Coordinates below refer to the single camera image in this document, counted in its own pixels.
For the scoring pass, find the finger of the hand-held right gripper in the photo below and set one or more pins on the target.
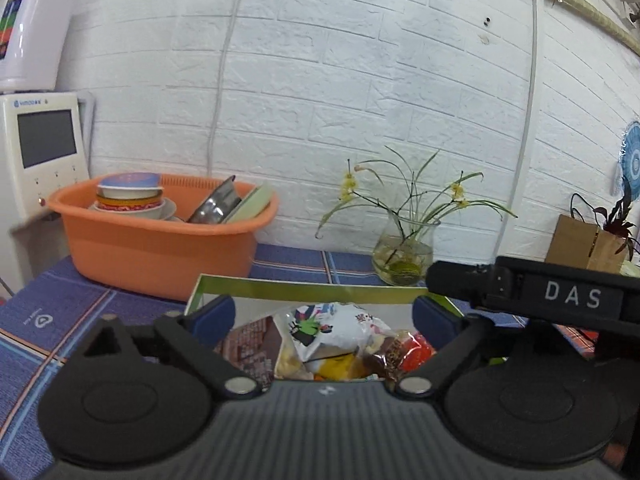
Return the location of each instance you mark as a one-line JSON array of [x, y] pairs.
[[460, 280]]

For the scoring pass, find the orange plastic basin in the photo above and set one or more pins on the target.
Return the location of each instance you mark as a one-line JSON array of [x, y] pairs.
[[150, 255]]

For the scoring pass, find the white cartoon snack packet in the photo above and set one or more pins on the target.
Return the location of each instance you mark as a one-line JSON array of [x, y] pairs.
[[330, 325]]

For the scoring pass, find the brown paper bag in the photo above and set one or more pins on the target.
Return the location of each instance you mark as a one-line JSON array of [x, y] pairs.
[[580, 242]]

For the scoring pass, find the pale green plate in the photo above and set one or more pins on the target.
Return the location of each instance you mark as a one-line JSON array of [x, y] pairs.
[[250, 205]]

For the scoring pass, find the bamboo rod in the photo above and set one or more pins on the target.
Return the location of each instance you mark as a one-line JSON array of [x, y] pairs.
[[575, 0]]

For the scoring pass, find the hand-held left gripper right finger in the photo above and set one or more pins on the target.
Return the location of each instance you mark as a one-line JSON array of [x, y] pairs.
[[435, 322]]

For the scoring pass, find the white appliance with screen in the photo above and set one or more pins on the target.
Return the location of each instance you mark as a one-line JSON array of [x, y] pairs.
[[40, 150]]

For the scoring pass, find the green cardboard box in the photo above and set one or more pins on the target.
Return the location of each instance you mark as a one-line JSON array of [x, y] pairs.
[[300, 292]]

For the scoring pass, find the blue plaid tablecloth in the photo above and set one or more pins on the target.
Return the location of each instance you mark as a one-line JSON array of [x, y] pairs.
[[75, 300]]

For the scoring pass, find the clear packet of brown snack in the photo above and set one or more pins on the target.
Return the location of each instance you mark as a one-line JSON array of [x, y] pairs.
[[250, 350]]

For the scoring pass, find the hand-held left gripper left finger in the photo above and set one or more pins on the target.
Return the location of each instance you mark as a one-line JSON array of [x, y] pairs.
[[212, 317]]

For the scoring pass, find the stack of printed bowls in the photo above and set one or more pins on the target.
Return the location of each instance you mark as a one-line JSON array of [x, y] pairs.
[[130, 195]]

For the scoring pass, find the metal bowl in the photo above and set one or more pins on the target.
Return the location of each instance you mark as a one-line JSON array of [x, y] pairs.
[[215, 205]]

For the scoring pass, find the red snack packet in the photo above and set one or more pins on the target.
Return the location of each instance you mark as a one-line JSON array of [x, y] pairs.
[[417, 352]]

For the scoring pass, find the yellow snack packet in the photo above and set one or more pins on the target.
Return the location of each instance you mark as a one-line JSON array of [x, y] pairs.
[[337, 367]]

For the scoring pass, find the white wall-mounted appliance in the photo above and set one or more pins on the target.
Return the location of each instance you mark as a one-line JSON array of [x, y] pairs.
[[30, 25]]

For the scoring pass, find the glass vase with orchid plant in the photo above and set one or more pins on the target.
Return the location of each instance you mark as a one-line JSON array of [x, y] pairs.
[[405, 255]]

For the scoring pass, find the blue electric fan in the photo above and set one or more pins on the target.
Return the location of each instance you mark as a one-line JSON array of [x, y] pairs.
[[631, 165]]

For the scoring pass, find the dark red leafy plant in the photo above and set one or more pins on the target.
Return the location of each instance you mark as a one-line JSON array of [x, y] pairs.
[[617, 220]]

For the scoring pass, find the white wall pipe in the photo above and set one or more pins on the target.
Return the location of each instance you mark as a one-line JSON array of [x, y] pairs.
[[530, 85]]

